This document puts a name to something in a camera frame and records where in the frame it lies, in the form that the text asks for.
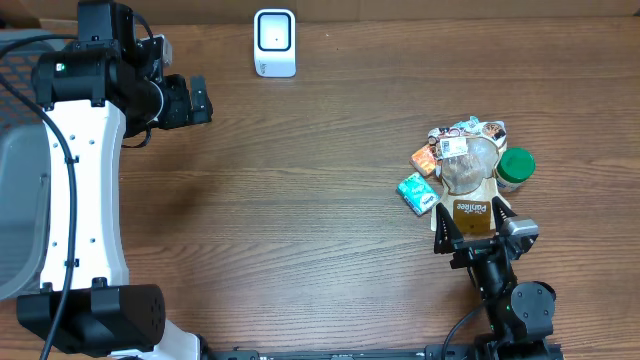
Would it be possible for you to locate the clear brown bread bag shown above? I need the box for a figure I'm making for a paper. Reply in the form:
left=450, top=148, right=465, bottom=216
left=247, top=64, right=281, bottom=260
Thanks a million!
left=428, top=120, right=507, bottom=235

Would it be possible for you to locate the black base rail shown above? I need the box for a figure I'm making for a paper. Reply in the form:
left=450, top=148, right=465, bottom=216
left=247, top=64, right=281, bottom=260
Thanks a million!
left=204, top=343, right=565, bottom=360

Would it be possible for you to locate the green lid jar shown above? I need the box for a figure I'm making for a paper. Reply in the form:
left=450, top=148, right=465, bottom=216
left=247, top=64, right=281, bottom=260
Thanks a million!
left=496, top=148, right=536, bottom=192

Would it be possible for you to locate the orange snack packet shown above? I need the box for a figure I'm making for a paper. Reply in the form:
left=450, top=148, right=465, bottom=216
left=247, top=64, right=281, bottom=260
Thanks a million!
left=410, top=144, right=438, bottom=177

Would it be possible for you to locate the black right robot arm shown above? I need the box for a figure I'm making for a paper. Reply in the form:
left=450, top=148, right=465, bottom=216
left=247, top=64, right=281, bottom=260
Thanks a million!
left=427, top=197, right=564, bottom=360

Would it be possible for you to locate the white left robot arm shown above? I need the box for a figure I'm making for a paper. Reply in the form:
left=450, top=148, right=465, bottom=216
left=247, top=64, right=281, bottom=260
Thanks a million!
left=17, top=1, right=213, bottom=360

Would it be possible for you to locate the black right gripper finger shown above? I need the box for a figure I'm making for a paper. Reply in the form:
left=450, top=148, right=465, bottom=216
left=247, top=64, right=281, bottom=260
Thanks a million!
left=434, top=203, right=464, bottom=254
left=491, top=196, right=517, bottom=233

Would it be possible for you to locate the grey plastic basket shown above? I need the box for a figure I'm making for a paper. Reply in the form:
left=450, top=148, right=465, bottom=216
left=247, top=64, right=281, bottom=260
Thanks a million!
left=0, top=28, right=69, bottom=301

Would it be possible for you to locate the teal tissue packet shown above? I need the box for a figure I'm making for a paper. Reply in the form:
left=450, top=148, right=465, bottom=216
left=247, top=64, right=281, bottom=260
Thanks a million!
left=397, top=172, right=440, bottom=216

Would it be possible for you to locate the white barcode scanner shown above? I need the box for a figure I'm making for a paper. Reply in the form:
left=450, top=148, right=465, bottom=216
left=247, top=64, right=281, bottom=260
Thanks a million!
left=254, top=8, right=297, bottom=78

